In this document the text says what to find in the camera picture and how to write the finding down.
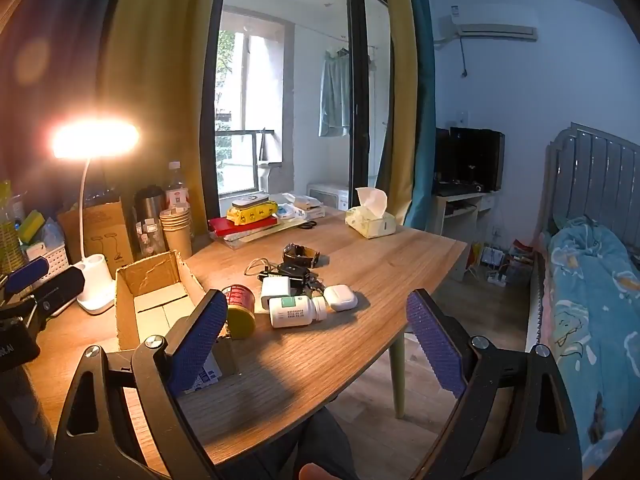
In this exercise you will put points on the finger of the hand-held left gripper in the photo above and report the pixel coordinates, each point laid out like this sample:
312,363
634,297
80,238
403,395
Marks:
60,287
25,274

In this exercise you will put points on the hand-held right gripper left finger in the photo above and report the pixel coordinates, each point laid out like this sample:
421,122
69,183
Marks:
200,340

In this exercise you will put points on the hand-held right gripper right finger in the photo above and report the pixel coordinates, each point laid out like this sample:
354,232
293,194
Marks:
435,345

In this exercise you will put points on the red can with yellow lid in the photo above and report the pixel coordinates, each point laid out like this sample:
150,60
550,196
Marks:
240,312

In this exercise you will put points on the cardboard box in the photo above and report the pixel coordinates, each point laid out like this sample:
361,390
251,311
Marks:
150,280

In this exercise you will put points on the white power bank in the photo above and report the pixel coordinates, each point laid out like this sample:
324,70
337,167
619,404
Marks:
274,290

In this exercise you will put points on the black flashlight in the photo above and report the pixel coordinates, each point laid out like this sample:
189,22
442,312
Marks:
267,275

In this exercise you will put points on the white pill bottle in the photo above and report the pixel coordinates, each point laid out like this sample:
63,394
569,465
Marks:
295,312

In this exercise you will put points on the white earbuds case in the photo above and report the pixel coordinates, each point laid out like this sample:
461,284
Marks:
340,297

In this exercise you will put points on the black key fob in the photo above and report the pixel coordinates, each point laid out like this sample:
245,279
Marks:
295,270

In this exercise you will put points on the bunch of keys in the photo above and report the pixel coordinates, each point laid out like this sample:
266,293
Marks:
314,285

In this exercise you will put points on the white perforated basket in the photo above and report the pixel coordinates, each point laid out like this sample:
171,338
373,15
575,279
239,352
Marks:
55,258

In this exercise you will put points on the white lamp base holder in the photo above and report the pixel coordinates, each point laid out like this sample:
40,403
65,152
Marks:
95,280

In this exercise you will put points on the yellow green sponge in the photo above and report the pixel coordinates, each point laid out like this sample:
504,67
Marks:
31,225

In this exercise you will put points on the green table leg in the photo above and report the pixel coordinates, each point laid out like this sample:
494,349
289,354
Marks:
398,385

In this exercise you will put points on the brown lamp packaging box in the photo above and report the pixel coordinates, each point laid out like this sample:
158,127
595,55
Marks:
105,230

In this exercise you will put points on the white power strip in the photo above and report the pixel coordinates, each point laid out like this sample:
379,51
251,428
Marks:
497,277

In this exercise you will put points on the floral glass jar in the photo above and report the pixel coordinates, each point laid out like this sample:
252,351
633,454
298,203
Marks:
149,241

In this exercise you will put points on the stack of paper cups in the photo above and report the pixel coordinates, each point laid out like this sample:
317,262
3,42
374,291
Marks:
177,240

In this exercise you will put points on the clear plastic folder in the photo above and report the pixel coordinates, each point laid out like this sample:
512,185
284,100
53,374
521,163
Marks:
260,240

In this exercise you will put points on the red book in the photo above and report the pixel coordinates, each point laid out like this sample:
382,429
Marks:
235,226

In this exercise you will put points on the steel thermos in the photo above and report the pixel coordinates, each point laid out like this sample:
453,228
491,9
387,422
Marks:
147,205

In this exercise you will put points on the yellow packet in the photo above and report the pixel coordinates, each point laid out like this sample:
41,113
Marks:
250,215

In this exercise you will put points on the white television stand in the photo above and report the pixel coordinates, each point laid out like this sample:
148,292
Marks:
460,210

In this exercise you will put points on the yellow tissue box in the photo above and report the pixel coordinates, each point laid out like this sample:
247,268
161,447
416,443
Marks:
370,222

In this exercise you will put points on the person's leg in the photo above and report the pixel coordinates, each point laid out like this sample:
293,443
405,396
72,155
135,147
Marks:
325,440

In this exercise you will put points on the flat white device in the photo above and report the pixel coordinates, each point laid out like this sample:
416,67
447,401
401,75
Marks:
250,200

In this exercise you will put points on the blue printed blanket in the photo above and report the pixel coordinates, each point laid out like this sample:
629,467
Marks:
585,310

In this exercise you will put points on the clear plastic bottle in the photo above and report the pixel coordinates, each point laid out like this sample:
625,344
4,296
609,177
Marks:
176,185

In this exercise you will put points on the black scissors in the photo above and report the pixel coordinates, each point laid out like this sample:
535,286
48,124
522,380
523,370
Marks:
307,224

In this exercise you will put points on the white plastic packets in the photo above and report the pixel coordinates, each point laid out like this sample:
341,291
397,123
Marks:
290,210

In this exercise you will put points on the white microwave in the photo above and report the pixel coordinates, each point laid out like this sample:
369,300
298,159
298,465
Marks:
325,194

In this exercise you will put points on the black television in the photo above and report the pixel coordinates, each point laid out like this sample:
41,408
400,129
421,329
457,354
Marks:
475,155

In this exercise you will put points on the teal curtain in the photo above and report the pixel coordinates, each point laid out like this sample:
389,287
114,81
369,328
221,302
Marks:
424,135

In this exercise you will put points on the yellow curtain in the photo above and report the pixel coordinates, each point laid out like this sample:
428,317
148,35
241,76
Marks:
160,85
400,85

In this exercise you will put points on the grey padded headboard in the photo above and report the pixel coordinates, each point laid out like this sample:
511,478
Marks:
590,175

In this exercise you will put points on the dark blue curtain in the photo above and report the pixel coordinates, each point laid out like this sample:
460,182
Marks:
60,20

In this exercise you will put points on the hanging pale green garment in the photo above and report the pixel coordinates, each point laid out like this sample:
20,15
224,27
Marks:
334,95

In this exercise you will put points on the white air conditioner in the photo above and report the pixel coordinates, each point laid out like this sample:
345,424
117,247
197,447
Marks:
490,22

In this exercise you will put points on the black sliding door frame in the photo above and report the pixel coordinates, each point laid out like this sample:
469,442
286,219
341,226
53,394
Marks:
357,85

